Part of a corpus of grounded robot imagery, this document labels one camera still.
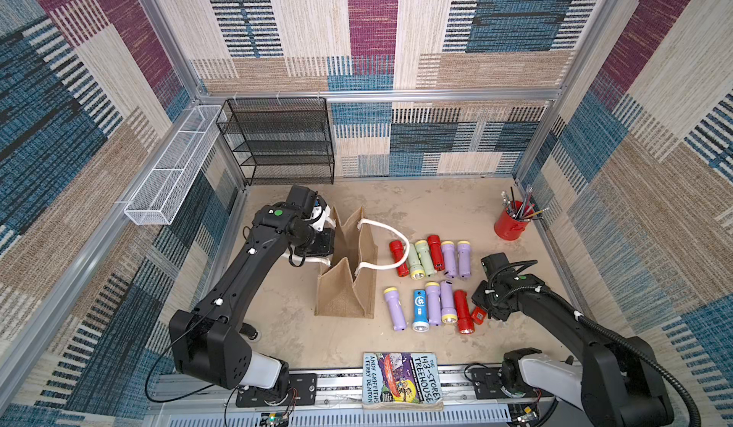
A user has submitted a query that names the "red pencil cup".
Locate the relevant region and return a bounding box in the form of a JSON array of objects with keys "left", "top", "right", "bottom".
[{"left": 494, "top": 201, "right": 530, "bottom": 241}]

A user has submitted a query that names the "white mesh wall basket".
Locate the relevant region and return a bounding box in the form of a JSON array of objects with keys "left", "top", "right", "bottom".
[{"left": 124, "top": 106, "right": 221, "bottom": 226}]

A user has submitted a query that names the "black wire shelf rack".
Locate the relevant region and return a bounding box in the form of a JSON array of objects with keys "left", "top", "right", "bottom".
[{"left": 218, "top": 98, "right": 335, "bottom": 186}]

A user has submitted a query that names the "red flashlight upper row right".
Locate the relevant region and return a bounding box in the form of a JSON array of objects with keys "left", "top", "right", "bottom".
[{"left": 427, "top": 234, "right": 445, "bottom": 272}]

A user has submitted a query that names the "red flashlight upper row left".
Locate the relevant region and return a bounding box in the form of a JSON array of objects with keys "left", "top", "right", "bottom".
[{"left": 389, "top": 240, "right": 410, "bottom": 277}]

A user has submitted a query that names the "burlap tote bag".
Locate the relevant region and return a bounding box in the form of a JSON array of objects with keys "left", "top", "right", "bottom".
[{"left": 295, "top": 208, "right": 408, "bottom": 319}]

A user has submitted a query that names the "light green flashlight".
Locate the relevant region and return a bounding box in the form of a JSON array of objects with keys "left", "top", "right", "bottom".
[
  {"left": 407, "top": 244, "right": 426, "bottom": 280},
  {"left": 414, "top": 239, "right": 436, "bottom": 277}
]

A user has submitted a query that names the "light green flashlight left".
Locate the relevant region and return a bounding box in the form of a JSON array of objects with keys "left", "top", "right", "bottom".
[{"left": 407, "top": 244, "right": 426, "bottom": 280}]

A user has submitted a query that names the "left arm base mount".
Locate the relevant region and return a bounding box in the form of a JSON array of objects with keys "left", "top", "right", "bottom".
[{"left": 235, "top": 373, "right": 318, "bottom": 408}]

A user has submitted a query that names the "blue flashlight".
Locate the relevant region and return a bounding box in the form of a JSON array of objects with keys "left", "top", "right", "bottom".
[{"left": 412, "top": 290, "right": 431, "bottom": 333}]

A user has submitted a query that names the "light green flashlight right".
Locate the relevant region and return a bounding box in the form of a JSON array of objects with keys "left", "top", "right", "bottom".
[{"left": 414, "top": 239, "right": 436, "bottom": 277}]

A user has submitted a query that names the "purple flashlight row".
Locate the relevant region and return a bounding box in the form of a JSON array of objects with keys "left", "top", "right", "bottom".
[
  {"left": 441, "top": 240, "right": 458, "bottom": 279},
  {"left": 383, "top": 287, "right": 407, "bottom": 332},
  {"left": 457, "top": 240, "right": 471, "bottom": 279}
]

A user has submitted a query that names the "red flashlight lower row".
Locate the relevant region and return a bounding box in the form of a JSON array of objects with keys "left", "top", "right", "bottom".
[{"left": 454, "top": 290, "right": 475, "bottom": 335}]

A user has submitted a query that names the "treehouse storey book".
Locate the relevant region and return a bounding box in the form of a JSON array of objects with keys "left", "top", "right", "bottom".
[{"left": 362, "top": 353, "right": 444, "bottom": 411}]

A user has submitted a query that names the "black white marker pen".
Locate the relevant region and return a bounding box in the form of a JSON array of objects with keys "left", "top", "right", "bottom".
[{"left": 240, "top": 322, "right": 261, "bottom": 342}]

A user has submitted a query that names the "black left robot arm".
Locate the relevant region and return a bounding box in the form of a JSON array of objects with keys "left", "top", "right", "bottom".
[{"left": 169, "top": 186, "right": 335, "bottom": 398}]

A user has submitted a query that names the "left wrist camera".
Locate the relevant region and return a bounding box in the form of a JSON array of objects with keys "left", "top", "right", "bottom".
[{"left": 308, "top": 198, "right": 331, "bottom": 225}]

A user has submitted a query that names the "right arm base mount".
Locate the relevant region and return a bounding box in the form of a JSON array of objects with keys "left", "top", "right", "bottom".
[{"left": 463, "top": 363, "right": 549, "bottom": 400}]

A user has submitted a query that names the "red flashlight row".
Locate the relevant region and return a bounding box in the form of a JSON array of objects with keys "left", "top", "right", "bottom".
[
  {"left": 454, "top": 290, "right": 475, "bottom": 335},
  {"left": 389, "top": 240, "right": 410, "bottom": 277},
  {"left": 427, "top": 234, "right": 445, "bottom": 272}
]

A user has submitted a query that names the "purple flashlight lower right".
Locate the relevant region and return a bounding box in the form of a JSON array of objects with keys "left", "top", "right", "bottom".
[{"left": 440, "top": 280, "right": 457, "bottom": 324}]

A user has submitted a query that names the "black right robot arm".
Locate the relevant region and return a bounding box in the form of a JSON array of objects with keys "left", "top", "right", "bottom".
[{"left": 473, "top": 253, "right": 675, "bottom": 426}]

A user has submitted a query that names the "purple flashlight lower middle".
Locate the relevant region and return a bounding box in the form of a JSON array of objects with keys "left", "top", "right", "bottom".
[{"left": 425, "top": 282, "right": 442, "bottom": 327}]

